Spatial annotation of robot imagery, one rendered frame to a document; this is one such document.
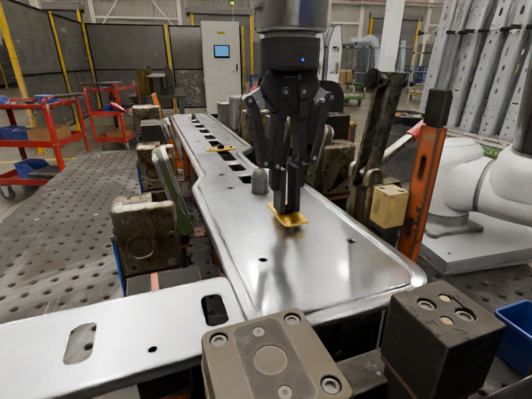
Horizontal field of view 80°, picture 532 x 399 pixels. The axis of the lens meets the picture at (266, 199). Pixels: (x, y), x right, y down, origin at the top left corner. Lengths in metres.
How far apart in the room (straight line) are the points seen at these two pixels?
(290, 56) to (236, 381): 0.33
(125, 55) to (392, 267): 8.35
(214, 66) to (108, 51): 2.46
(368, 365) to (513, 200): 0.77
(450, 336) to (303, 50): 0.32
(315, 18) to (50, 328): 0.42
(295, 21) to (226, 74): 7.27
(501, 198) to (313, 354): 0.85
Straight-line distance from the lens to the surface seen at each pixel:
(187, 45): 8.45
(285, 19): 0.40
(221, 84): 7.66
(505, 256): 1.10
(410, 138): 0.57
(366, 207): 0.54
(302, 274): 0.38
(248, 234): 0.46
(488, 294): 0.98
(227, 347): 0.23
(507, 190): 1.00
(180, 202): 0.48
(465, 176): 1.03
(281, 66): 0.41
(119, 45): 8.60
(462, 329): 0.24
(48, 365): 0.34
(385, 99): 0.51
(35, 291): 1.01
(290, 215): 0.48
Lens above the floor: 1.23
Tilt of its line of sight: 24 degrees down
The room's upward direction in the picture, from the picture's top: straight up
